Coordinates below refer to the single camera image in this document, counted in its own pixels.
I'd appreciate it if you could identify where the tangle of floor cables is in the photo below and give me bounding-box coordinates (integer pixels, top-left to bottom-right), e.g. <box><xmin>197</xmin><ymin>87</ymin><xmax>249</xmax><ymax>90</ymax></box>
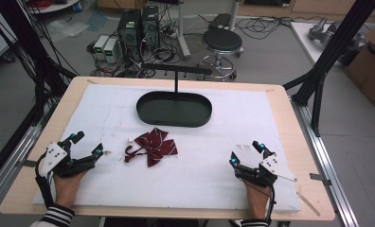
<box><xmin>234</xmin><ymin>14</ymin><xmax>326</xmax><ymax>42</ymax></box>

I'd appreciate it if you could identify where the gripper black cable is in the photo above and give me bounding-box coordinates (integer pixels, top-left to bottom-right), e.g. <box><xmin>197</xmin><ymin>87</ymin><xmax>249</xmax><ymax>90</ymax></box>
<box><xmin>34</xmin><ymin>153</ymin><xmax>56</xmax><ymax>210</ymax></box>
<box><xmin>263</xmin><ymin>183</ymin><xmax>277</xmax><ymax>222</ymax></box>

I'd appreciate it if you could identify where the brown cardboard box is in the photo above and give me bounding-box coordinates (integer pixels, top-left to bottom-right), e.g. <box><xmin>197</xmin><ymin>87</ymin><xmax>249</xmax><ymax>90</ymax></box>
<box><xmin>344</xmin><ymin>21</ymin><xmax>375</xmax><ymax>112</ymax></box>

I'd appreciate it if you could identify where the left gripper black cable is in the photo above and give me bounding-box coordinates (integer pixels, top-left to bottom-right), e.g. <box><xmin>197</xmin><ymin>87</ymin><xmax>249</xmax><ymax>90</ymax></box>
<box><xmin>34</xmin><ymin>153</ymin><xmax>56</xmax><ymax>210</ymax></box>

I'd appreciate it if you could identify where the dark red striped bow tie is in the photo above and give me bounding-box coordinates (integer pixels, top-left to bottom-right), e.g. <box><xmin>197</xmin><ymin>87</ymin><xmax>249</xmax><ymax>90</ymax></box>
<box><xmin>124</xmin><ymin>127</ymin><xmax>179</xmax><ymax>168</ymax></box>

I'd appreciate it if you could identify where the white power supply unit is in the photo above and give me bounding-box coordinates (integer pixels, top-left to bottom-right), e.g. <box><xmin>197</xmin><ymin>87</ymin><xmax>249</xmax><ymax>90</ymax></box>
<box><xmin>93</xmin><ymin>34</ymin><xmax>111</xmax><ymax>61</ymax></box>
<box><xmin>102</xmin><ymin>38</ymin><xmax>120</xmax><ymax>64</ymax></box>

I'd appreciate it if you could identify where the white desk leg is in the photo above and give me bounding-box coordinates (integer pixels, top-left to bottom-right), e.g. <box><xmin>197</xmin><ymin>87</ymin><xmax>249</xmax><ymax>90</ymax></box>
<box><xmin>175</xmin><ymin>0</ymin><xmax>192</xmax><ymax>61</ymax></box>

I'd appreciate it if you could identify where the black frame with cable bundle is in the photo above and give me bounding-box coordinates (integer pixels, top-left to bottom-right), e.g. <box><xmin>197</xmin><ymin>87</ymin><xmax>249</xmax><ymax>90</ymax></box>
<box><xmin>0</xmin><ymin>0</ymin><xmax>78</xmax><ymax>128</ymax></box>

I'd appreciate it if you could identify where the black stand with oval tray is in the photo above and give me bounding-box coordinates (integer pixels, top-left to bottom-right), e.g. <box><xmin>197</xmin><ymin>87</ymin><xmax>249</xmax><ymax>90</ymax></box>
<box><xmin>135</xmin><ymin>62</ymin><xmax>214</xmax><ymax>129</ymax></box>

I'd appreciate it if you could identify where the black metal frame post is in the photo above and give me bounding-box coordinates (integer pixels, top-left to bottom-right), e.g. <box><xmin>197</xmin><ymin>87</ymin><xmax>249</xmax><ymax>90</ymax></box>
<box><xmin>282</xmin><ymin>0</ymin><xmax>375</xmax><ymax>138</ymax></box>

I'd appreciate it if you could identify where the person's left hand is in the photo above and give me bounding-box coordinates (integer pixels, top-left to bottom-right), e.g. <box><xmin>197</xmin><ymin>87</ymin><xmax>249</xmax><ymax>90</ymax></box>
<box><xmin>53</xmin><ymin>170</ymin><xmax>89</xmax><ymax>209</ymax></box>

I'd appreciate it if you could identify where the black round stool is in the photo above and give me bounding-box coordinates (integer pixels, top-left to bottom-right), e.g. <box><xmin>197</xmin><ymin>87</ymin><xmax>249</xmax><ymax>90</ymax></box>
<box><xmin>197</xmin><ymin>27</ymin><xmax>245</xmax><ymax>82</ymax></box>

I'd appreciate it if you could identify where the thin wooden stick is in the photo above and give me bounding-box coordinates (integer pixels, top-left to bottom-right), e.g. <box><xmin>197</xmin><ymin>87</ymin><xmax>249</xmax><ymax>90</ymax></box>
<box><xmin>295</xmin><ymin>190</ymin><xmax>321</xmax><ymax>218</ymax></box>

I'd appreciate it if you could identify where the black flat case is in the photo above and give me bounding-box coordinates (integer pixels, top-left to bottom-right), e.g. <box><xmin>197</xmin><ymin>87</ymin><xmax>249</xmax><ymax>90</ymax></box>
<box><xmin>208</xmin><ymin>12</ymin><xmax>233</xmax><ymax>31</ymax></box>

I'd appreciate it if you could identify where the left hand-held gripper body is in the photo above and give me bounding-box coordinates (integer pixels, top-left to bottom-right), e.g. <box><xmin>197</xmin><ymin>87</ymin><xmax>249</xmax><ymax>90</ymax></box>
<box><xmin>38</xmin><ymin>139</ymin><xmax>98</xmax><ymax>179</ymax></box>

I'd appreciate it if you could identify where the white foam mat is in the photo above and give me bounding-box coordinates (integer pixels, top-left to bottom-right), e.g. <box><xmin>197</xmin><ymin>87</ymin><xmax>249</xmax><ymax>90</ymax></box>
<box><xmin>31</xmin><ymin>82</ymin><xmax>302</xmax><ymax>214</ymax></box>

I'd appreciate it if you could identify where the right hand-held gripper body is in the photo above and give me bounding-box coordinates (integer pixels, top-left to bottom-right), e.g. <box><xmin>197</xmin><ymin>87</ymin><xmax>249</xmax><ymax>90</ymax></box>
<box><xmin>235</xmin><ymin>152</ymin><xmax>298</xmax><ymax>189</ymax></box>

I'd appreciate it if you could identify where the person's right hand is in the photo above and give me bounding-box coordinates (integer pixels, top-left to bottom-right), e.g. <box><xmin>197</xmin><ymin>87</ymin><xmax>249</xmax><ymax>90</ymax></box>
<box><xmin>243</xmin><ymin>181</ymin><xmax>273</xmax><ymax>221</ymax></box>

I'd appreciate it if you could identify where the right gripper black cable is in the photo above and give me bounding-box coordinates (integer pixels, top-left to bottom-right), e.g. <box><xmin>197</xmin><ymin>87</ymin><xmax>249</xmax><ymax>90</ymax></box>
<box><xmin>263</xmin><ymin>183</ymin><xmax>277</xmax><ymax>222</ymax></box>

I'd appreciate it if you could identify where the black computer tower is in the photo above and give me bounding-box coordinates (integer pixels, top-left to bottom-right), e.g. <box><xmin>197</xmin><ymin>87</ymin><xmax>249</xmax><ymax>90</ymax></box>
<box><xmin>116</xmin><ymin>9</ymin><xmax>143</xmax><ymax>63</ymax></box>
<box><xmin>140</xmin><ymin>5</ymin><xmax>161</xmax><ymax>52</ymax></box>

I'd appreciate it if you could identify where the aluminium rail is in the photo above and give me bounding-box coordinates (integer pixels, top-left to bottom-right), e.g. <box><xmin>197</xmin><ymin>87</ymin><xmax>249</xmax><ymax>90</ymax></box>
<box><xmin>290</xmin><ymin>96</ymin><xmax>361</xmax><ymax>227</ymax></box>
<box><xmin>0</xmin><ymin>121</ymin><xmax>52</xmax><ymax>207</ymax></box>

